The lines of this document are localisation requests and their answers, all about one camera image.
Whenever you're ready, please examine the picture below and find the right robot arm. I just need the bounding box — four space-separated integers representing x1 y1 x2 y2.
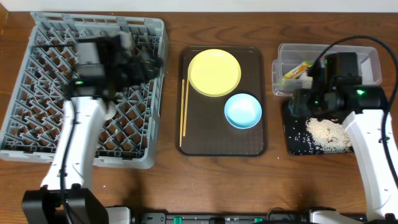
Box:
289 52 397 223

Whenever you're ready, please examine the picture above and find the white paper napkin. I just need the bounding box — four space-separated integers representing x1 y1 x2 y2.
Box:
298 72 313 89

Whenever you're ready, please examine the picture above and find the white paper cup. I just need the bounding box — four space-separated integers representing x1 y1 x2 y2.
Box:
104 102 116 121

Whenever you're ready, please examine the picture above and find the green orange snack wrapper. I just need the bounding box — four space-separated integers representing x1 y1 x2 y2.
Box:
284 61 313 80

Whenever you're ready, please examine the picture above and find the spilled rice pile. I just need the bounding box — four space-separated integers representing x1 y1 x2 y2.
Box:
287 117 353 155

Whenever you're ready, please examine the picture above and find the yellow round plate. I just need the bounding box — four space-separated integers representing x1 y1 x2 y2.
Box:
188 49 242 97

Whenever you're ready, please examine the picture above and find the dark brown serving tray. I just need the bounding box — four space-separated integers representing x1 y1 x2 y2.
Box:
176 46 268 157

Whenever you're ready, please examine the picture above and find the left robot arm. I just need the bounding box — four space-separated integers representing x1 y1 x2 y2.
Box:
22 32 163 223

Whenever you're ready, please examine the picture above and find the light blue bowl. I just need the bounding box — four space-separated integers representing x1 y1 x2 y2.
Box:
224 93 262 129

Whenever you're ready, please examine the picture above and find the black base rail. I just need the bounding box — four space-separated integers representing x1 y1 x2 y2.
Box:
131 212 309 224

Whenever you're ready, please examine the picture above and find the black plastic bin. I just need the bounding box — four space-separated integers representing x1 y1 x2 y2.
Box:
280 99 355 156

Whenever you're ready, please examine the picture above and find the grey plastic dish rack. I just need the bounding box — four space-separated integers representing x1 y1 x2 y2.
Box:
1 12 169 169

